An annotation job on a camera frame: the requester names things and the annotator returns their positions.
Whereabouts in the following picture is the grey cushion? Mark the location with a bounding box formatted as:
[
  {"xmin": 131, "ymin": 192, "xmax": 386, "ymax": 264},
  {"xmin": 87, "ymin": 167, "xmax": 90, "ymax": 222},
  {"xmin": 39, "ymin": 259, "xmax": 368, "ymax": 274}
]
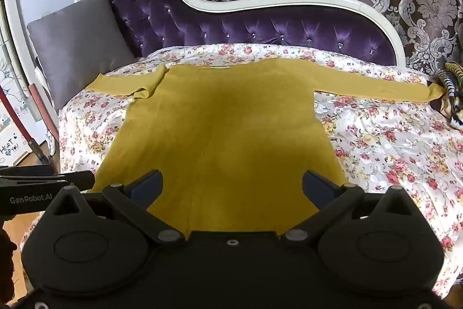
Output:
[{"xmin": 27, "ymin": 0, "xmax": 136, "ymax": 110}]

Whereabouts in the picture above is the floral quilted blanket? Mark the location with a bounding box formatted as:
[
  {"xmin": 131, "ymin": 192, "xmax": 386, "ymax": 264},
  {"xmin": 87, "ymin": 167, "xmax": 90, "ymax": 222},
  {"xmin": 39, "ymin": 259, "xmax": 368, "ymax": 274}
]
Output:
[{"xmin": 22, "ymin": 43, "xmax": 463, "ymax": 302}]

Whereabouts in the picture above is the yellow black striped cloth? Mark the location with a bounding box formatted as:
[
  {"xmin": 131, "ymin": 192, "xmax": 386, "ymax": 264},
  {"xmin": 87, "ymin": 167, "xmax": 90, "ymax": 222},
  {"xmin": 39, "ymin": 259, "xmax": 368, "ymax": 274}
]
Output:
[{"xmin": 432, "ymin": 61, "xmax": 463, "ymax": 130}]

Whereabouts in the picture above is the red rod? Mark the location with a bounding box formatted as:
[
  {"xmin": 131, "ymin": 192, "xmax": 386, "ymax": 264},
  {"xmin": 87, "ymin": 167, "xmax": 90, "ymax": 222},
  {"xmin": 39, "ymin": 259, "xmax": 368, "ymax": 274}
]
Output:
[{"xmin": 0, "ymin": 83, "xmax": 58, "ymax": 174}]

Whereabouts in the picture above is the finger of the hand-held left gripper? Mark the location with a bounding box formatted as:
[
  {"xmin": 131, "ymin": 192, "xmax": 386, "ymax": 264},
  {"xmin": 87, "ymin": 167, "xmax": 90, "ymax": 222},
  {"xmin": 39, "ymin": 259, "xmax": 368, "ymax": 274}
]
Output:
[{"xmin": 0, "ymin": 166, "xmax": 95, "ymax": 193}]

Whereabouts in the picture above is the purple tufted headboard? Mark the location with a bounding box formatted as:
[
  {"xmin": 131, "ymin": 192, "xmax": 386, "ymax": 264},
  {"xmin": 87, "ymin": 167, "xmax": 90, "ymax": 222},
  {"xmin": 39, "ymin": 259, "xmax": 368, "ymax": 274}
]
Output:
[{"xmin": 74, "ymin": 0, "xmax": 407, "ymax": 78}]

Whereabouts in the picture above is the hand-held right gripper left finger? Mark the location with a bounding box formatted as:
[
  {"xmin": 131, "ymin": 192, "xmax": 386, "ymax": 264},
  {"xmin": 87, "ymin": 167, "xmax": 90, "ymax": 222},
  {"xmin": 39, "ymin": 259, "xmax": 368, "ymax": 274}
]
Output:
[{"xmin": 45, "ymin": 169, "xmax": 186, "ymax": 245}]

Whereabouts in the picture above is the mustard yellow sweater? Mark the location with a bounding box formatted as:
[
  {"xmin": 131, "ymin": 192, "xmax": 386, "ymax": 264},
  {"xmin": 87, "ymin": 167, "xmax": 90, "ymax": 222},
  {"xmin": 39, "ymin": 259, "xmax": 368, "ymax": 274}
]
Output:
[{"xmin": 87, "ymin": 59, "xmax": 445, "ymax": 233}]

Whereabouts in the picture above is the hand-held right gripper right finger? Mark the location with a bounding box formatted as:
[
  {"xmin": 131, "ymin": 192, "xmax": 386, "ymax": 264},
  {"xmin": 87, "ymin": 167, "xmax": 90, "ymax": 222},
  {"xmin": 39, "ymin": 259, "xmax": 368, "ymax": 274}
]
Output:
[{"xmin": 283, "ymin": 169, "xmax": 433, "ymax": 246}]

